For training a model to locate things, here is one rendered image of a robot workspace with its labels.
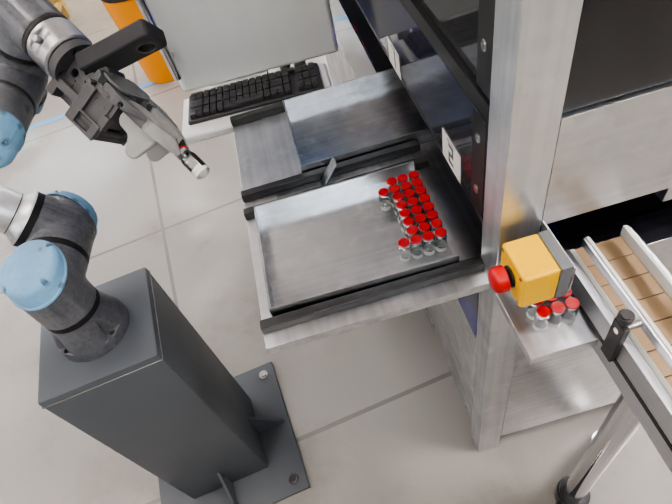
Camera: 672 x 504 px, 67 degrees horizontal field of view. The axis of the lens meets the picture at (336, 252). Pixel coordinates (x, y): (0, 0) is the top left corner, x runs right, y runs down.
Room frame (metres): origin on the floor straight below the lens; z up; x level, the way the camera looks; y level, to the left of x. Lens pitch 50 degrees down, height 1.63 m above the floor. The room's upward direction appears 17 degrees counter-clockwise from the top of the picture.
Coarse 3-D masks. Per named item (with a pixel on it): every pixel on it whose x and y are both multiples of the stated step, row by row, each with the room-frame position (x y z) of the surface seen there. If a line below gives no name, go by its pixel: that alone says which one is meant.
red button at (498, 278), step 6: (492, 270) 0.40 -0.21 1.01; (498, 270) 0.39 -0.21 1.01; (504, 270) 0.39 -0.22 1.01; (492, 276) 0.39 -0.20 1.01; (498, 276) 0.38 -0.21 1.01; (504, 276) 0.38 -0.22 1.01; (492, 282) 0.39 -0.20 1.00; (498, 282) 0.38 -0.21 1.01; (504, 282) 0.38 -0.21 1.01; (492, 288) 0.38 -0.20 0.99; (498, 288) 0.37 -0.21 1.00; (504, 288) 0.37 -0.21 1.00; (510, 288) 0.37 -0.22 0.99
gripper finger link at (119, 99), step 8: (104, 88) 0.63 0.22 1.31; (112, 88) 0.63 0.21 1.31; (112, 96) 0.62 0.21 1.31; (120, 96) 0.62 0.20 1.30; (128, 96) 0.66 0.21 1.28; (120, 104) 0.61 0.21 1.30; (128, 104) 0.61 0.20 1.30; (128, 112) 0.60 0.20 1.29; (136, 112) 0.60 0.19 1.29; (136, 120) 0.60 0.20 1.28; (144, 120) 0.59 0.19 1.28
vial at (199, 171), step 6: (180, 150) 0.57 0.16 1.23; (186, 150) 0.57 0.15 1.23; (180, 156) 0.57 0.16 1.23; (186, 156) 0.56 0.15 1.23; (192, 156) 0.56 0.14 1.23; (186, 162) 0.56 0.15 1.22; (192, 162) 0.55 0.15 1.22; (198, 162) 0.55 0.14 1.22; (192, 168) 0.55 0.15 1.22; (198, 168) 0.55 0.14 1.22; (204, 168) 0.55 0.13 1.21; (198, 174) 0.54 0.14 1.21; (204, 174) 0.55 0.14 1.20
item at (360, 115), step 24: (384, 72) 1.11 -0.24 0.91; (312, 96) 1.11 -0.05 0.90; (336, 96) 1.11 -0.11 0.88; (360, 96) 1.08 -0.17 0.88; (384, 96) 1.05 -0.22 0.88; (408, 96) 1.03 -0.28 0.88; (288, 120) 1.02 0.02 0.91; (312, 120) 1.04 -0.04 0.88; (336, 120) 1.02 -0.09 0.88; (360, 120) 0.99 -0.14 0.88; (384, 120) 0.96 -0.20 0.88; (408, 120) 0.94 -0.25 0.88; (312, 144) 0.95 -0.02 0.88; (336, 144) 0.93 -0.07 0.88; (360, 144) 0.91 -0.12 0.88; (384, 144) 0.85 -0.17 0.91; (312, 168) 0.85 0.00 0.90
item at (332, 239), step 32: (320, 192) 0.77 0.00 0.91; (352, 192) 0.76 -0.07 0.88; (256, 224) 0.72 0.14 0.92; (288, 224) 0.73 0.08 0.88; (320, 224) 0.70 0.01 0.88; (352, 224) 0.68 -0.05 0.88; (384, 224) 0.65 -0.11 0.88; (288, 256) 0.65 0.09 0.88; (320, 256) 0.62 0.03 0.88; (352, 256) 0.60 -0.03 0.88; (384, 256) 0.58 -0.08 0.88; (448, 256) 0.54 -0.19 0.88; (288, 288) 0.57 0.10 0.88; (320, 288) 0.55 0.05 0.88; (352, 288) 0.51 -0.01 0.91
